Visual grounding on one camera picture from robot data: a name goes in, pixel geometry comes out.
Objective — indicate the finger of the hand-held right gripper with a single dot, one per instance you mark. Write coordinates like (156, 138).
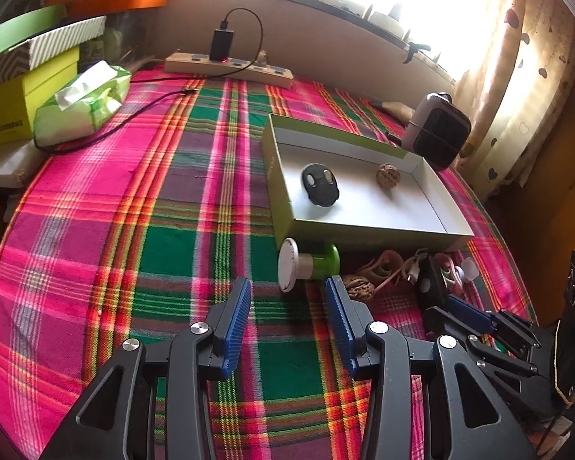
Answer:
(503, 359)
(469, 314)

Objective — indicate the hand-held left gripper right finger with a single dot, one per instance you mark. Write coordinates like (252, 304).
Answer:
(340, 321)

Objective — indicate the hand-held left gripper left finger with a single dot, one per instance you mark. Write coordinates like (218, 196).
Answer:
(237, 326)

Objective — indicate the brown walnut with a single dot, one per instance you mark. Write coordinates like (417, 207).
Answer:
(388, 176)
(360, 290)

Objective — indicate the small black device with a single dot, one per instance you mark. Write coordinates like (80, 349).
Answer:
(433, 292)

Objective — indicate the green cardboard box tray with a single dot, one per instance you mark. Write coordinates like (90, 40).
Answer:
(388, 206)

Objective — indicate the pink white plastic piece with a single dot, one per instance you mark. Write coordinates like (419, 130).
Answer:
(448, 275)

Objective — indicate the pink green plaid tablecloth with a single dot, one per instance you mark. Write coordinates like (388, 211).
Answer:
(124, 201)

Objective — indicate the white black small heater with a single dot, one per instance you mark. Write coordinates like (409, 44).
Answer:
(441, 134)

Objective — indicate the black heater plug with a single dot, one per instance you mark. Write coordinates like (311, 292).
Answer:
(395, 139)

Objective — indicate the beige plug on right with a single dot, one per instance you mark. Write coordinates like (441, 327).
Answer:
(397, 109)

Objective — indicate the heart print curtain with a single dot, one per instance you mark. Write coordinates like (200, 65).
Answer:
(517, 81)

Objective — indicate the beige power strip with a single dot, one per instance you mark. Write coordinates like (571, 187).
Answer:
(268, 74)

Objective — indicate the green tissue pack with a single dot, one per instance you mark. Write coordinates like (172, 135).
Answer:
(91, 105)

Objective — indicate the white power plug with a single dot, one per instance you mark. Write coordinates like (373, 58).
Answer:
(263, 57)

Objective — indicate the black window hook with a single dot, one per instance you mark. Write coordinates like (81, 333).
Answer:
(414, 48)

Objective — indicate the black charger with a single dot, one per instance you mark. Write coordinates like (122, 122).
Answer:
(222, 45)

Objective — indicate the yellow-green box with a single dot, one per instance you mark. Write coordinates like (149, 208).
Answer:
(9, 115)

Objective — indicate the striped cardboard box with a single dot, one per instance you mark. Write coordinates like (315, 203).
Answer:
(62, 40)

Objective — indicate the green box lid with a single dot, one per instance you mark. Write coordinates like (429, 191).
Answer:
(19, 28)

